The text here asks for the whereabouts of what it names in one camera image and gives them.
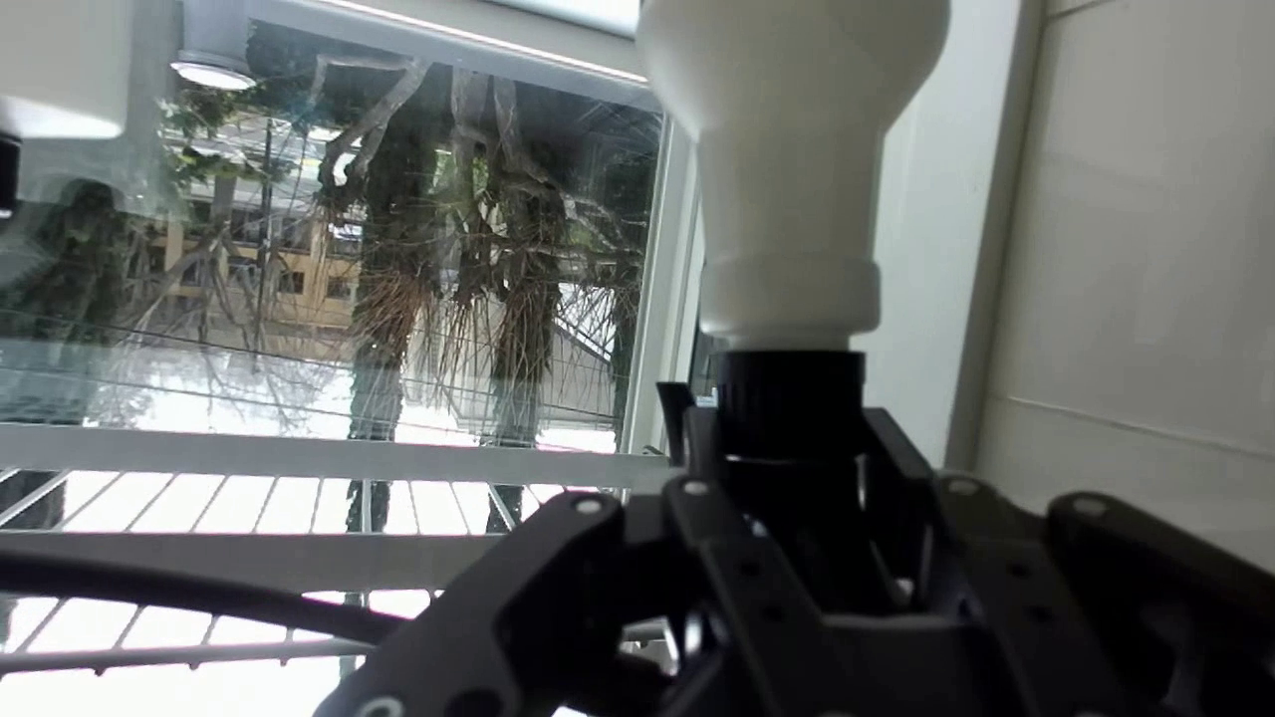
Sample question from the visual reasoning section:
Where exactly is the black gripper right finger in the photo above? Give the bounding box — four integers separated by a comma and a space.
866, 406, 940, 585

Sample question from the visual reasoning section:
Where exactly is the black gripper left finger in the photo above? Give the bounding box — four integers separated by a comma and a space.
656, 383, 745, 533

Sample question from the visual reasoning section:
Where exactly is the white bottle green label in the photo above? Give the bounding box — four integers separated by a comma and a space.
635, 0, 955, 613

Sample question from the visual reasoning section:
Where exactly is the black cable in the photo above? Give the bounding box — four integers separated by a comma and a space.
0, 546, 413, 647

